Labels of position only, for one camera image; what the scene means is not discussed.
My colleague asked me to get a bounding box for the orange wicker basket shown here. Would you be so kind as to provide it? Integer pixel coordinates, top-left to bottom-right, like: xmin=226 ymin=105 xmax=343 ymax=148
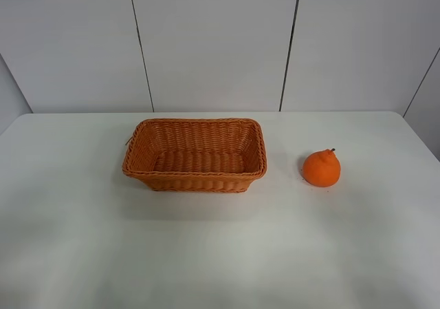
xmin=122 ymin=118 xmax=267 ymax=193

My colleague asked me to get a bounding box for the orange fruit with stem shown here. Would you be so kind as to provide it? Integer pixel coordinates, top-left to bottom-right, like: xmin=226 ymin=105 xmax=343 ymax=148
xmin=302 ymin=149 xmax=341 ymax=187

